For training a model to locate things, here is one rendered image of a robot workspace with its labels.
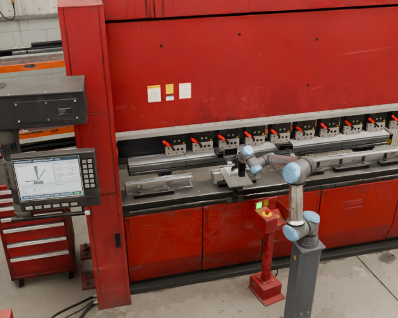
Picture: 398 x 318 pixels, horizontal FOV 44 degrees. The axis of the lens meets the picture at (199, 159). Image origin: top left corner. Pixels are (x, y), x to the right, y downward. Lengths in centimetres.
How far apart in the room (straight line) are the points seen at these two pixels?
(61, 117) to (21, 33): 488
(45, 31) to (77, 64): 455
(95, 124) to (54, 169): 47
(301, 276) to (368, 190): 110
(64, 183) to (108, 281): 121
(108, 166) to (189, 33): 100
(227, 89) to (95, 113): 93
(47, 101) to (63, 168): 39
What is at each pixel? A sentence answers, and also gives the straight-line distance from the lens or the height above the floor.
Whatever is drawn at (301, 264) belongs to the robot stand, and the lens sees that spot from 344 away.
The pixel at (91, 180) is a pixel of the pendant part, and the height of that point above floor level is 142.
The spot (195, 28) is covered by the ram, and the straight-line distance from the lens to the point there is 324.
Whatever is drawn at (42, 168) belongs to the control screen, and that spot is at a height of 152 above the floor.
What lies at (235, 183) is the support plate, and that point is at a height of 100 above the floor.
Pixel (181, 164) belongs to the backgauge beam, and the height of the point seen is 94.
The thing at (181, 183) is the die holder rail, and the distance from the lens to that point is 369.
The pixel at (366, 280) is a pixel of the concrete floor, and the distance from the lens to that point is 444.
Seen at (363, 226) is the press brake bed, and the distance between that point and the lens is 446.
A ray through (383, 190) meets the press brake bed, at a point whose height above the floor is 67.
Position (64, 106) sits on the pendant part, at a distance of 268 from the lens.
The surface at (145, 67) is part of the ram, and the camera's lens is 325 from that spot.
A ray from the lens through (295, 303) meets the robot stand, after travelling 368.
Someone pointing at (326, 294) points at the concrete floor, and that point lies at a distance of 423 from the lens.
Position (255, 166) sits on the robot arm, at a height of 124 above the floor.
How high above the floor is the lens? 288
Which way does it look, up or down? 29 degrees down
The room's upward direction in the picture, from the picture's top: straight up
